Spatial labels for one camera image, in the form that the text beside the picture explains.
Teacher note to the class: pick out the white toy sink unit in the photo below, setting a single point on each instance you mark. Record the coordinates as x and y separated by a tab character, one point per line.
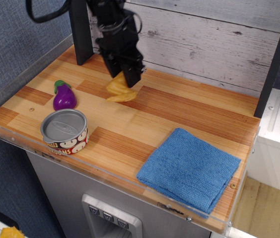
264	162

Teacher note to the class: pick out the black vertical post right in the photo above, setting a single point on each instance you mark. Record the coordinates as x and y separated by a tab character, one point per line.
269	83

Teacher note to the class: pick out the black vertical post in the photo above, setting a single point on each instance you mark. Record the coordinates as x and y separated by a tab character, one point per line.
269	83
80	28

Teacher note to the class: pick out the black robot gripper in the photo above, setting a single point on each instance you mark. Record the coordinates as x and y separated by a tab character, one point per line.
118	44

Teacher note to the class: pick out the silver dispenser button panel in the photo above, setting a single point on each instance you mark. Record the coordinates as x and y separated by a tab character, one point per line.
107	221

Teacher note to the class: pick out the grey toy fridge cabinet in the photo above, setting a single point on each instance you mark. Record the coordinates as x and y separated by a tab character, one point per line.
65	188

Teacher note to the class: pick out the blue folded cloth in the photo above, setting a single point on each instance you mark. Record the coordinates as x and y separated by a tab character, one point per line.
189	170

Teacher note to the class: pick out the yellow object at corner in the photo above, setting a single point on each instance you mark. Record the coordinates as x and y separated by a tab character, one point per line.
11	232

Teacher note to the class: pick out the toy mushroom can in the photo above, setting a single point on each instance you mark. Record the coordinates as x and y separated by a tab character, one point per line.
65	131

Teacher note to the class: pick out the purple toy eggplant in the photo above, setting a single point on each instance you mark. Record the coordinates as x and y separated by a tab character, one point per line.
65	97

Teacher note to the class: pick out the black vertical post left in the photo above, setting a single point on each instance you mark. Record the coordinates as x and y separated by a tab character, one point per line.
80	28

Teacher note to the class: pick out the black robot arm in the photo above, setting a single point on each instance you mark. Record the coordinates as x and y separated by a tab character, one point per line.
107	5

